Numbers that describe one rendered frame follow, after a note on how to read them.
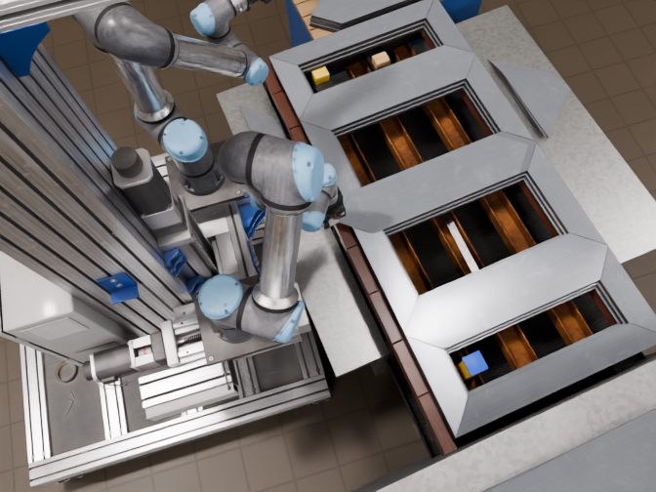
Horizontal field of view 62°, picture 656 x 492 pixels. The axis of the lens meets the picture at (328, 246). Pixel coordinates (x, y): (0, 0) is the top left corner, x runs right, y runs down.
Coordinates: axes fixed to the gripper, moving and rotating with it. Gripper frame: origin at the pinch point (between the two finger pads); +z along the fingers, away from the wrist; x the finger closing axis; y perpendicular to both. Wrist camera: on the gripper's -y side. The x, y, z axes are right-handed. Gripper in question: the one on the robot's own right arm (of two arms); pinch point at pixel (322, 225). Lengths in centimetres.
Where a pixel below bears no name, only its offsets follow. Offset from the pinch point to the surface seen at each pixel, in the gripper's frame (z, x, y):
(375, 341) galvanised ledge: 18.9, -39.6, 1.9
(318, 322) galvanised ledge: 18.9, -25.6, -13.6
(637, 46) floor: 87, 69, 223
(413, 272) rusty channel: 18.7, -22.4, 25.2
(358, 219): 0.5, -2.4, 12.3
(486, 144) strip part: 1, 6, 66
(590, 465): -20, -97, 33
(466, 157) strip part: 1, 4, 57
